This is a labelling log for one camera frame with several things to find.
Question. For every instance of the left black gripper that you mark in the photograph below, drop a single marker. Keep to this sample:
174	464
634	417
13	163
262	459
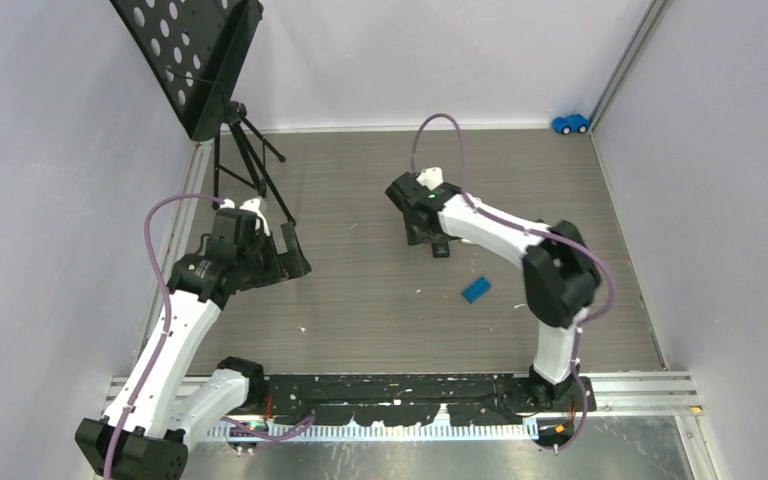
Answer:
284	265

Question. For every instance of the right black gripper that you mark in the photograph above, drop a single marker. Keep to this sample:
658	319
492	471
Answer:
414	238

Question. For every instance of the black remote control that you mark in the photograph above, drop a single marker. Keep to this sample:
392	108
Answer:
440	250

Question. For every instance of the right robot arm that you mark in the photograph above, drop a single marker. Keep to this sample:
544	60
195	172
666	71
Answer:
560	279

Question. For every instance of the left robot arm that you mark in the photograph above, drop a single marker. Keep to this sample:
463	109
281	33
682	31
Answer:
147	432

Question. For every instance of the blue toy brick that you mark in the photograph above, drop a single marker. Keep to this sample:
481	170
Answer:
475	290

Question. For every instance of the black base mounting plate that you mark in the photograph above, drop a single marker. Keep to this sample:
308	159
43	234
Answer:
402	400

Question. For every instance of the blue toy car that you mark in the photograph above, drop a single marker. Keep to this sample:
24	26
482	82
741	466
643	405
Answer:
565	125

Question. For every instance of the black perforated music stand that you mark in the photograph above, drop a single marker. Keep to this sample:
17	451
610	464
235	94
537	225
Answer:
196	51

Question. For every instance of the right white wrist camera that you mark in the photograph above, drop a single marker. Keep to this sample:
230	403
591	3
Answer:
431	178

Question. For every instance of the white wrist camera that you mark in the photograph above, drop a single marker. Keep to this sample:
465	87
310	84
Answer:
431	178
255	205

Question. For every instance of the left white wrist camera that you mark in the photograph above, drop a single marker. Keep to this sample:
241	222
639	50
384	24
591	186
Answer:
255	205

